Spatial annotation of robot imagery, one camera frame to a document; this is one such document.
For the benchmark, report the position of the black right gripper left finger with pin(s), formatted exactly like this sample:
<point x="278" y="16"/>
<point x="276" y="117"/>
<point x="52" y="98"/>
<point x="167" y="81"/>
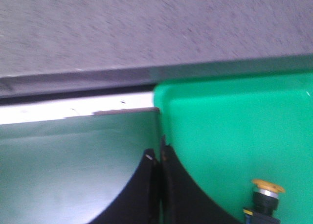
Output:
<point x="139" y="201"/>

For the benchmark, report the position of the green conveyor belt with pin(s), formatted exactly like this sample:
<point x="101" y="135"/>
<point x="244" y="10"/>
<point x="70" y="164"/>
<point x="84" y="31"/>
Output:
<point x="68" y="171"/>

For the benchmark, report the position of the aluminium conveyor side rail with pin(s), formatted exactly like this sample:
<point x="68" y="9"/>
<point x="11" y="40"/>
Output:
<point x="72" y="107"/>

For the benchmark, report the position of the green plastic tray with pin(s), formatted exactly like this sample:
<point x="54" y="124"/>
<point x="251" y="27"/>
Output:
<point x="228" y="131"/>

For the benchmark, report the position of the dark grey raised platform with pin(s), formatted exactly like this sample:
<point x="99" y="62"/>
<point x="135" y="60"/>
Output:
<point x="54" y="46"/>

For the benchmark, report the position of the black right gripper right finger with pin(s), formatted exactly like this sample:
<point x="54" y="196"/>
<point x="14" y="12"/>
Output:
<point x="183" y="201"/>

